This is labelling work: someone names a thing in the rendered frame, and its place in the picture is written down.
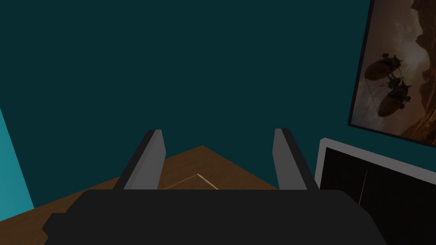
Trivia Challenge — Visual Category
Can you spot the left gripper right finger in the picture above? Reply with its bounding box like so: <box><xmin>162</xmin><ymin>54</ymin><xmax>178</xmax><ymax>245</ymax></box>
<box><xmin>272</xmin><ymin>128</ymin><xmax>320</xmax><ymax>191</ymax></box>

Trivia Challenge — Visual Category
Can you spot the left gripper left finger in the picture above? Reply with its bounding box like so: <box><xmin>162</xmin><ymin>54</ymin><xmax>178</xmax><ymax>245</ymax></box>
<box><xmin>113</xmin><ymin>129</ymin><xmax>167</xmax><ymax>191</ymax></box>

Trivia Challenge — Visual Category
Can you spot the white framed black cabinet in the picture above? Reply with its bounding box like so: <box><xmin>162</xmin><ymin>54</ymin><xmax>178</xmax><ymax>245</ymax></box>
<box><xmin>314</xmin><ymin>137</ymin><xmax>436</xmax><ymax>245</ymax></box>

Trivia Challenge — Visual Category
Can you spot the framed airship picture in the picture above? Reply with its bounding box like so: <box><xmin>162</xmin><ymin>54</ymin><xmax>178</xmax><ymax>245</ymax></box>
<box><xmin>347</xmin><ymin>0</ymin><xmax>436</xmax><ymax>149</ymax></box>

